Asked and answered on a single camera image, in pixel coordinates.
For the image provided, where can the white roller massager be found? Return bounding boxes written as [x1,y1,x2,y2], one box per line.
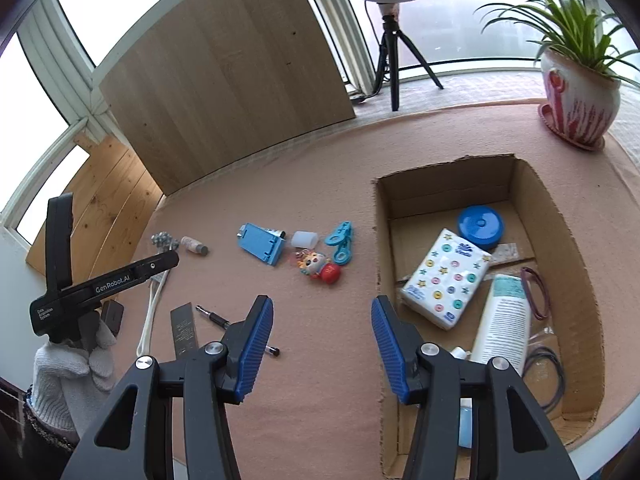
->
[137,232,179,358]

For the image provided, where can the dark blue cable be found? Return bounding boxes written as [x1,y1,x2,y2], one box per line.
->
[520,344,568,415]

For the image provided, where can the small pink bottle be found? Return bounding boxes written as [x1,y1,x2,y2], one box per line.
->
[180,236,209,256]

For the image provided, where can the white blue lotion bottle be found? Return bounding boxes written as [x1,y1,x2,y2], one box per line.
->
[456,273,534,451]

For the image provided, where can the black gel pen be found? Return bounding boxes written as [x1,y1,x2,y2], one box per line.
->
[195,304,280,358]

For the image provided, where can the patterned tissue pack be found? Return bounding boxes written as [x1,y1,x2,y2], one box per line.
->
[400,229,492,330]

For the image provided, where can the blue phone stand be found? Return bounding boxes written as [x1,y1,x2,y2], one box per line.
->
[238,223,285,266]

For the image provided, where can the blue round container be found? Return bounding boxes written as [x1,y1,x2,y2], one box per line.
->
[457,205,504,252]

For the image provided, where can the small blue liquid bottle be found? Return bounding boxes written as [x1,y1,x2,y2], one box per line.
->
[450,347,471,361]

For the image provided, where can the left white gloved hand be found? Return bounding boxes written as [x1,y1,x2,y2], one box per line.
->
[26,322,116,448]

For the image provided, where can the black power adapter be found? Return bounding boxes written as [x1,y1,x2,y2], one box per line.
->
[101,299,125,337]

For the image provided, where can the pine wood panel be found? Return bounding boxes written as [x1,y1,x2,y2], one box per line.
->
[25,133,164,281]

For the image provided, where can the black card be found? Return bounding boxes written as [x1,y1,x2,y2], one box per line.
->
[170,302,198,359]

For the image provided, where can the purple rubber band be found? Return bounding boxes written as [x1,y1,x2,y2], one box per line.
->
[520,266,551,321]

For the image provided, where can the cardboard box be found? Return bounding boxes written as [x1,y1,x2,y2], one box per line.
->
[372,153,606,480]

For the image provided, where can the pink table cloth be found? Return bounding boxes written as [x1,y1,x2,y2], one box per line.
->
[113,102,639,479]

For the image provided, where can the translucent white cap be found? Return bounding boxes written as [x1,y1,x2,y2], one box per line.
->
[291,231,319,250]

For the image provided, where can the light blue plastic clip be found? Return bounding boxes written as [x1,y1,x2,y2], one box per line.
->
[324,221,352,266]

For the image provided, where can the light wooden board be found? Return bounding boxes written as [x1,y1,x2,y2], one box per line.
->
[93,0,354,194]

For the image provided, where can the potted spider plant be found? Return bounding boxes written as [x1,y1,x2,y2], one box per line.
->
[478,0,639,152]

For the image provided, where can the black tripod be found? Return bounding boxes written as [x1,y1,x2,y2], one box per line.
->
[350,3,444,112]

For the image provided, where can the cartoon dragon keychain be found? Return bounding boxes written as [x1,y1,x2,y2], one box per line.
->
[290,249,342,285]

